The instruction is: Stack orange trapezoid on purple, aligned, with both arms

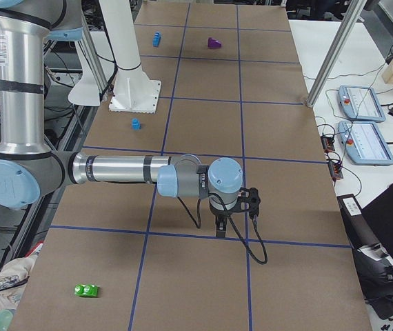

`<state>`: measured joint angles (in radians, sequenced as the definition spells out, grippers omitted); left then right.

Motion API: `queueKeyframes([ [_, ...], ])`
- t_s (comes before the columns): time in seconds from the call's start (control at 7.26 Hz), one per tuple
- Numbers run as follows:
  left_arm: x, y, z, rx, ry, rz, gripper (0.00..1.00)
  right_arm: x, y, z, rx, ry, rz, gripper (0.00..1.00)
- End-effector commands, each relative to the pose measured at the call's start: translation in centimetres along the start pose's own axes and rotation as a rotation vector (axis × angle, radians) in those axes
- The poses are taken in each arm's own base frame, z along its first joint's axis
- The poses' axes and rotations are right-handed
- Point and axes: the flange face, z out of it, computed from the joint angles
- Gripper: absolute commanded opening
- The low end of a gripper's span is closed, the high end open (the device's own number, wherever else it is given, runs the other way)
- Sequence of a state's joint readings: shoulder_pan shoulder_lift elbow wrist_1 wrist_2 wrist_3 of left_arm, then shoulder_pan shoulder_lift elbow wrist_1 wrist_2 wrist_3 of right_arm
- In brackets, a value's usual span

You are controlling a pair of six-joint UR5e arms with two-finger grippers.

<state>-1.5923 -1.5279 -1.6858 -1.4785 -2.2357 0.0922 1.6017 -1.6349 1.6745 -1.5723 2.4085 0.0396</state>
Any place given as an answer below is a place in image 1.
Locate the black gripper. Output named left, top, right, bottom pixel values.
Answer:
left=209, top=188, right=261, bottom=237

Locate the purple trapezoid block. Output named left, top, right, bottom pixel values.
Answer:
left=208, top=37, right=222, bottom=50

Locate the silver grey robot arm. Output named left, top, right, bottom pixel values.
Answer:
left=0, top=1, right=260, bottom=237

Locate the small blue block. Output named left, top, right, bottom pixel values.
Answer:
left=131, top=118, right=141, bottom=130

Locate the green double stud block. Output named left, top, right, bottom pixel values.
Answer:
left=74, top=283, right=99, bottom=298

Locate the lower teach pendant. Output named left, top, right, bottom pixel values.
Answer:
left=337, top=121, right=393, bottom=166

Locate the teach pendant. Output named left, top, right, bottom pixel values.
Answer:
left=337, top=121, right=393, bottom=166
left=338, top=85, right=385, bottom=123

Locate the black laptop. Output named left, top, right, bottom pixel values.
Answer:
left=342, top=183, right=393, bottom=261

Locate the upper teach pendant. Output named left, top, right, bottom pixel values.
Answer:
left=338, top=85, right=385, bottom=123

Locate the blue triple stud block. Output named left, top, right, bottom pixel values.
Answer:
left=152, top=31, right=161, bottom=48

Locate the patterned cloth bag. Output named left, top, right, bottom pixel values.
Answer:
left=0, top=254, right=38, bottom=310

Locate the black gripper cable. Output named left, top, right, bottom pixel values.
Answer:
left=177, top=192, right=268, bottom=265

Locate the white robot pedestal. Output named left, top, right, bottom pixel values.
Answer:
left=68, top=0, right=161, bottom=114

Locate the aluminium frame post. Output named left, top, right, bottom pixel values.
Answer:
left=305, top=0, right=367, bottom=108

